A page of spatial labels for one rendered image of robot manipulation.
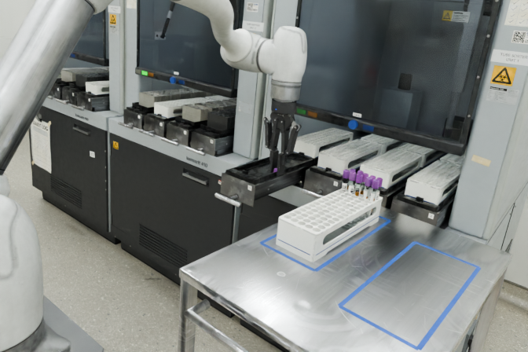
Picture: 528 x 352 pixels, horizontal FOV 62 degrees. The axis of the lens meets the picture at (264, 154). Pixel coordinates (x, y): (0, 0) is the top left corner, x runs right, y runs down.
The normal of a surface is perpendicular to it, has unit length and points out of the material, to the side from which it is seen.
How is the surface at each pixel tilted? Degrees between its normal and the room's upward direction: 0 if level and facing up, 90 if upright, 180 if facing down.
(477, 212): 90
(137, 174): 90
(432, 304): 0
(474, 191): 90
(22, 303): 90
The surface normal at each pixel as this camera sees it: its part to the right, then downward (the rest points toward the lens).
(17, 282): 0.90, 0.13
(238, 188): -0.62, 0.18
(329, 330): 0.10, -0.95
